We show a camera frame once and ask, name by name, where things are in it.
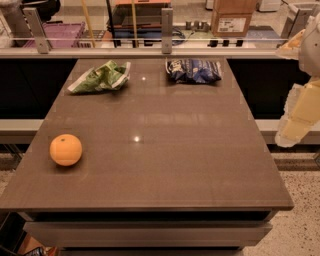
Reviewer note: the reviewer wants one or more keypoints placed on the glass railing panel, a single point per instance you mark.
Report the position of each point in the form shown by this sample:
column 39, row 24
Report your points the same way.
column 193, row 43

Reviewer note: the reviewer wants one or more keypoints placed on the blue chip bag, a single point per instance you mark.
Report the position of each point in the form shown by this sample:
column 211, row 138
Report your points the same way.
column 193, row 71

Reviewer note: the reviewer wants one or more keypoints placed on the orange fruit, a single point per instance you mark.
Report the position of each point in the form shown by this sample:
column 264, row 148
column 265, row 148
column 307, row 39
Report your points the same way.
column 65, row 150

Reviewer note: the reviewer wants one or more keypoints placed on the left metal railing post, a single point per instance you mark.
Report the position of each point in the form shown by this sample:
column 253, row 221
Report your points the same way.
column 42, row 44

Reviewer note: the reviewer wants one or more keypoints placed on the metal railing post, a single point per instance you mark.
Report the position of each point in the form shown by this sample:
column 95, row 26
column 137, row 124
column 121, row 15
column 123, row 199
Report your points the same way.
column 297, row 18
column 166, row 30
column 42, row 44

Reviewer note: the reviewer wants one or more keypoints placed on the right metal railing post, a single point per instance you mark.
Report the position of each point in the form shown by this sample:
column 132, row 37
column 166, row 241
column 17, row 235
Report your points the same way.
column 297, row 18

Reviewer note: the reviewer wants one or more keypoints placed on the yellow broom handle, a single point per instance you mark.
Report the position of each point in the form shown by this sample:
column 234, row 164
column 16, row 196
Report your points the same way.
column 87, row 18

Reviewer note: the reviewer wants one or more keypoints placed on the middle metal railing post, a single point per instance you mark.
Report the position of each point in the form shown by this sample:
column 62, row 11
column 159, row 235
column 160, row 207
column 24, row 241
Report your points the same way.
column 166, row 30

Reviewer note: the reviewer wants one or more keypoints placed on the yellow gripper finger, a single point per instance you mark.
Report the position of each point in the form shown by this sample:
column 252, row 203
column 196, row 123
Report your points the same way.
column 290, row 49
column 301, row 113

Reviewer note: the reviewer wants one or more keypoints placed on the green jalapeno chip bag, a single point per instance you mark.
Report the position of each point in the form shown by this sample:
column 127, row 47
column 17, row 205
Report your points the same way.
column 108, row 77

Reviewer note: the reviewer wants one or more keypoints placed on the purple plastic crate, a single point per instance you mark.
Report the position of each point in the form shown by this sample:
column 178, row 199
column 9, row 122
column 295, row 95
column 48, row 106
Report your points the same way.
column 62, row 35

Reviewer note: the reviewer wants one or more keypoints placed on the cardboard box with label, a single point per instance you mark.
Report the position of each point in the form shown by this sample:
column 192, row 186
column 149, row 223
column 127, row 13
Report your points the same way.
column 231, row 18

